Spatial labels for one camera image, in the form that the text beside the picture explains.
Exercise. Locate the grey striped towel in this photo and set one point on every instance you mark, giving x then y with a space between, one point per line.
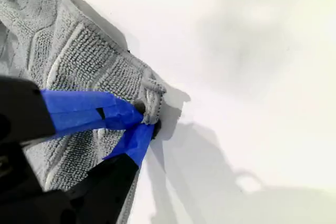
78 51

